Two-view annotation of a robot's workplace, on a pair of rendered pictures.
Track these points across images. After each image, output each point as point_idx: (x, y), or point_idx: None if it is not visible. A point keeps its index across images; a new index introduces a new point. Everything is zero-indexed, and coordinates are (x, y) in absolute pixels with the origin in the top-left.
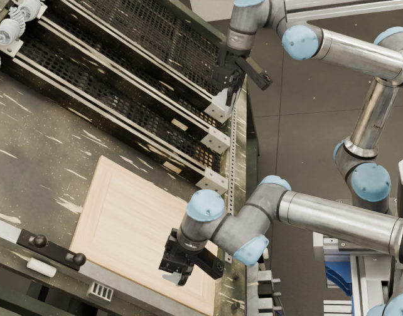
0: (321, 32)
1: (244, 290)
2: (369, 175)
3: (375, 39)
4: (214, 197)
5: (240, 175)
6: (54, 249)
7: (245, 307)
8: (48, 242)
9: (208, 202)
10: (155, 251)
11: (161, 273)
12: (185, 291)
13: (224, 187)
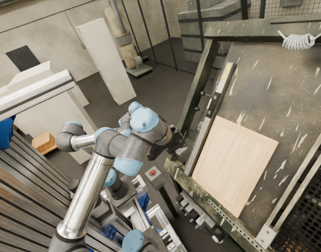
0: (94, 149)
1: (196, 201)
2: (132, 241)
3: None
4: (131, 108)
5: None
6: (212, 106)
7: (194, 201)
8: (215, 103)
9: (131, 105)
10: (217, 159)
11: (207, 158)
12: (200, 167)
13: (256, 237)
